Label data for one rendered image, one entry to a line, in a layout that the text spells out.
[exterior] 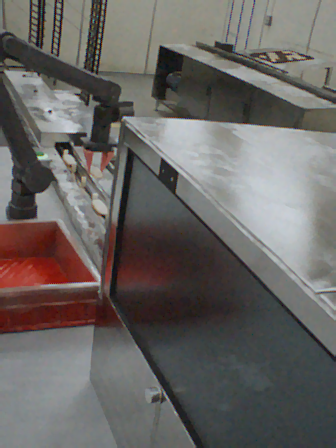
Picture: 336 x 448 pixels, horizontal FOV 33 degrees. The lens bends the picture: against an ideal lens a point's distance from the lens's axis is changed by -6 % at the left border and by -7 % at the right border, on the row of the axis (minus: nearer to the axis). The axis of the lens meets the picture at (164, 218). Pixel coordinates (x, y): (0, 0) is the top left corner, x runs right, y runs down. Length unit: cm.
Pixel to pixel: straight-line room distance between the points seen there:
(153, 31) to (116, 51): 66
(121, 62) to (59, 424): 836
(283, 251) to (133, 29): 867
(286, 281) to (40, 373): 69
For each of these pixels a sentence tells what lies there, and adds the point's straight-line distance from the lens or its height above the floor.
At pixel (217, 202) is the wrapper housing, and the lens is 60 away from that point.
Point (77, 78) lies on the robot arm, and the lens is 161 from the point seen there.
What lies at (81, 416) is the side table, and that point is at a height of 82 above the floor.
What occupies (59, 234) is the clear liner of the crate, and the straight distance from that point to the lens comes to 141.
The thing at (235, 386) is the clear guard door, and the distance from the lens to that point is 58.
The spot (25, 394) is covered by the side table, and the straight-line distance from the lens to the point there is 105.
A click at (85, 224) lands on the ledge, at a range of 158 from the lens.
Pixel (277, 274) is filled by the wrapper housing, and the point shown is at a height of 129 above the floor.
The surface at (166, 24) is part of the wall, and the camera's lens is 930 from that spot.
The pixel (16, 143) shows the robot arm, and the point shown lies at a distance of 155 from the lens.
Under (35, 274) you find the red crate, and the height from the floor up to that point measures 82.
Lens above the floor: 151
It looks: 22 degrees down
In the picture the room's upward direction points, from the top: 9 degrees clockwise
